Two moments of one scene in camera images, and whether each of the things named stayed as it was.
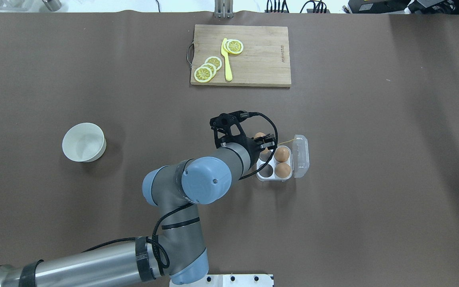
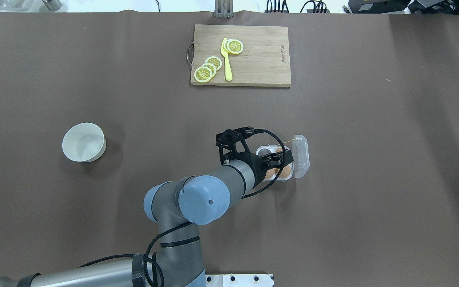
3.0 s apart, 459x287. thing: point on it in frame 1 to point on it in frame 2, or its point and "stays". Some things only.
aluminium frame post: [223, 8] stays
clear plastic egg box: [287, 162] stays
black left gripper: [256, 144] to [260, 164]
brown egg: [259, 134] to [271, 172]
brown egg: [283, 170] stays
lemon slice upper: [215, 61] stays
